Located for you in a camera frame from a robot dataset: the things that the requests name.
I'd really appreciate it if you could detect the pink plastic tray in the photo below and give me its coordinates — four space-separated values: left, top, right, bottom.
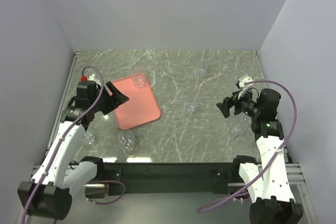
112 76 161 130

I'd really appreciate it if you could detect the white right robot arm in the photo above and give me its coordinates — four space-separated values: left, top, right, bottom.
216 88 303 223

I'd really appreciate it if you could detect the aluminium mounting rail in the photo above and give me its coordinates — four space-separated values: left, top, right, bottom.
15 129 308 224

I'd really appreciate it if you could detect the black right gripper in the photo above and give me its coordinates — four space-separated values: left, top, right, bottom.
216 87 261 118

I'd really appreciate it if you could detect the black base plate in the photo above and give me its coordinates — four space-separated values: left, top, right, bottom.
73 162 250 200

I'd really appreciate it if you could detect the clear glass under right arm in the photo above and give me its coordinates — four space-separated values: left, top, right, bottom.
227 113 251 138

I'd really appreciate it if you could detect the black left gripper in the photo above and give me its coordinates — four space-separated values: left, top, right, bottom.
90 81 129 115

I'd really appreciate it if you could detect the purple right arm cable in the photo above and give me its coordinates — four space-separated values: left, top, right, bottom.
197 79 297 213

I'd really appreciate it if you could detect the clear glass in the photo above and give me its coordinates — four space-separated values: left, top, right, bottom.
82 125 96 145
194 66 208 77
117 130 136 153
130 66 146 88

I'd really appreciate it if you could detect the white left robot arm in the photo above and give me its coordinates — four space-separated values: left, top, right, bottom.
17 80 129 223

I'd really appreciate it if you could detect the clear glass table centre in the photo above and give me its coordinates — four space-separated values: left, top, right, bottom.
183 101 198 115

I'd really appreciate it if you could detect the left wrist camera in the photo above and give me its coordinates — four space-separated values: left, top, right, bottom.
80 73 102 85

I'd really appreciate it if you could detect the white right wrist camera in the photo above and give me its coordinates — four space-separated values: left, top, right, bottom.
236 75 253 89

